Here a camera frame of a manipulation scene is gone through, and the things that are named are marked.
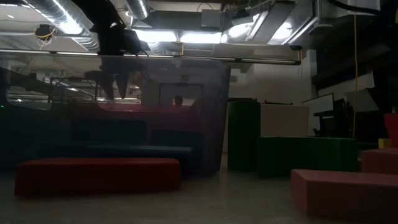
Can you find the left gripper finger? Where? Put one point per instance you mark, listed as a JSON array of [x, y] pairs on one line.
[[108, 82], [122, 82]]

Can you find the blue wooden block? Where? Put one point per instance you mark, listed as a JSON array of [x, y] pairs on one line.
[[177, 138]]

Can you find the gray translucent plastic bin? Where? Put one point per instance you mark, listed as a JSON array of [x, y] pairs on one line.
[[214, 109]]

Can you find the dark green wooden block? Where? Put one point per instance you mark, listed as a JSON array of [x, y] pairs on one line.
[[244, 133]]

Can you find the green arch wooden block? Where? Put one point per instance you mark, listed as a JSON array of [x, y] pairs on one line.
[[308, 155]]

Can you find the pink wooden block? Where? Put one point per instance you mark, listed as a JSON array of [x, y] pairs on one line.
[[345, 193], [379, 160]]

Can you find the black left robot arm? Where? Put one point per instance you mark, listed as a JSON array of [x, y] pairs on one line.
[[99, 15]]

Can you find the bright ceiling light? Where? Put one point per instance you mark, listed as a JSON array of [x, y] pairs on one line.
[[200, 38], [158, 35]]

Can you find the person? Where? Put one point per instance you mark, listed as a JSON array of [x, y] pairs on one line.
[[178, 100]]

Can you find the gray ceiling junction box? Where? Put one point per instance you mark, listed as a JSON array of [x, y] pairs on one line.
[[211, 18]]

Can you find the red wooden block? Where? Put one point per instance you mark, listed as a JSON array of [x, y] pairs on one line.
[[96, 177]]

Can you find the white board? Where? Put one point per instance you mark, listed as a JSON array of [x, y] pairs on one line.
[[320, 105]]

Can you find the yellow wooden block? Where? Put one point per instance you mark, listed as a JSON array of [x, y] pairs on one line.
[[384, 143]]

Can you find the silver round ceiling duct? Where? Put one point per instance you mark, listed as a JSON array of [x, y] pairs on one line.
[[136, 9]]

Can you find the silver spiral ventilation duct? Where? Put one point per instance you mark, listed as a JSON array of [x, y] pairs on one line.
[[62, 18]]

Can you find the metal overhead rail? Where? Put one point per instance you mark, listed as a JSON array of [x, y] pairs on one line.
[[264, 60]]

